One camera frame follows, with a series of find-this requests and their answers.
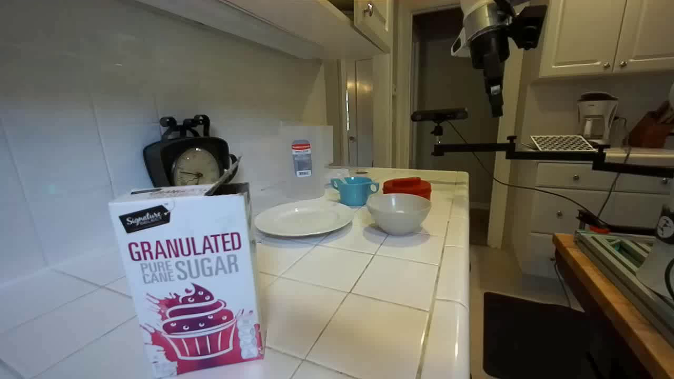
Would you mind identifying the black table clock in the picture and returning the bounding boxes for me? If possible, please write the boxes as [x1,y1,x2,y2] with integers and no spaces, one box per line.
[141,114,240,190]

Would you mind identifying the wooden table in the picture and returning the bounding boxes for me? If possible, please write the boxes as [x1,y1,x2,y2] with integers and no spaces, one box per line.
[551,233,674,379]

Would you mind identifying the clear plastic container with label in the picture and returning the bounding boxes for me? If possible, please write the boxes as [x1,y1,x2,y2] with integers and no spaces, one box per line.
[277,124,337,200]

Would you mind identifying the grey bowl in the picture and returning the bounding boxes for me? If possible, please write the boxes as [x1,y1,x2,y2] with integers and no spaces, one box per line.
[365,193,433,237]

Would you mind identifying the cream base cabinets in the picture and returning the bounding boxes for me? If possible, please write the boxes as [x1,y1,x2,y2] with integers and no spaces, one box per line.
[511,160,674,280]

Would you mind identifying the black camera cable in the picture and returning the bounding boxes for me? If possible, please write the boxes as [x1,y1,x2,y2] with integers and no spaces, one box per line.
[448,122,612,229]

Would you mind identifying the white coffee maker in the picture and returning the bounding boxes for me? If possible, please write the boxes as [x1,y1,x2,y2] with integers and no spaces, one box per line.
[574,93,622,143]

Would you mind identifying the cream wall cabinet by window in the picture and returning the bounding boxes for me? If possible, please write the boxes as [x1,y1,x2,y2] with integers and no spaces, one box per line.
[537,0,674,81]

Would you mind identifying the checkered calibration board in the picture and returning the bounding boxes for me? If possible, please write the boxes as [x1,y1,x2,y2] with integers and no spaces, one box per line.
[528,134,599,154]

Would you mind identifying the cream wall cabinet over counter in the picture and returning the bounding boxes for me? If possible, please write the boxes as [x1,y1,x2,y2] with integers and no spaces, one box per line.
[138,0,393,61]

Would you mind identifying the red lidded pot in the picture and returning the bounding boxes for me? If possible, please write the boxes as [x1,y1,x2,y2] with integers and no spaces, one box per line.
[381,175,433,202]

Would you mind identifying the wooden knife block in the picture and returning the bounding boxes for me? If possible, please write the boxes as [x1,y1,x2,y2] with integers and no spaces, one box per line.
[623,101,674,150]

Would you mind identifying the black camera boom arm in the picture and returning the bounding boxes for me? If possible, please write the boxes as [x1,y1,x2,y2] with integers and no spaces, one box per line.
[429,122,674,179]

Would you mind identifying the white round plate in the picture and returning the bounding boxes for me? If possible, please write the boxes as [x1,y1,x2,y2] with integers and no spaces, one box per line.
[252,197,356,240]

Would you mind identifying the black floor mat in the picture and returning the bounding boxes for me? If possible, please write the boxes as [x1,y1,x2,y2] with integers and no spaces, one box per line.
[481,290,618,379]

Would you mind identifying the blue bowl with handle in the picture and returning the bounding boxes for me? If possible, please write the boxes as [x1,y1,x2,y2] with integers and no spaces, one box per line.
[328,175,381,209]

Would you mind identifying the metal control box with green panel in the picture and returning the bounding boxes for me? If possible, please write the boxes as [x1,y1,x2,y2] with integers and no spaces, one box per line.
[574,206,674,340]

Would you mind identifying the black stereo camera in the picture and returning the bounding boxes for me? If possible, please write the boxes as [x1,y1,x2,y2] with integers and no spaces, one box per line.
[408,108,470,126]

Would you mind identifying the granulated sugar carton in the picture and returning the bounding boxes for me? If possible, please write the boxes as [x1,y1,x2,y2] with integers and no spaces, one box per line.
[107,184,268,379]

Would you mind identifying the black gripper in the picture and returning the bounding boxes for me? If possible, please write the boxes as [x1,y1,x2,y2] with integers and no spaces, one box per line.
[470,28,514,118]

